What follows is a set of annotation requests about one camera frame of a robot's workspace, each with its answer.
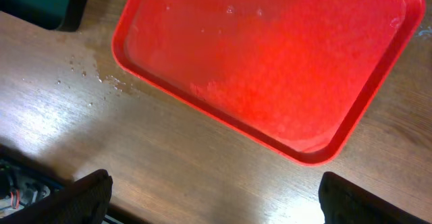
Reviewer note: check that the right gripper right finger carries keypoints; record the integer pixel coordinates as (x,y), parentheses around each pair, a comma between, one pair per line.
(343,202)

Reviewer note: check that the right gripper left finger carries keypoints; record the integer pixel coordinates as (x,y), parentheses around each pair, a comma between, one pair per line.
(84,202)

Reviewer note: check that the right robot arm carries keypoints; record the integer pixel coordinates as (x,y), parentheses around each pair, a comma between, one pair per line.
(28,196)

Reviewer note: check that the red plastic tray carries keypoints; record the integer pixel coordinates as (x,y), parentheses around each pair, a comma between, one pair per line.
(294,75)

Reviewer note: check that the black plastic tray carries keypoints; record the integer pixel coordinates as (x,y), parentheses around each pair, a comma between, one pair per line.
(61,15)

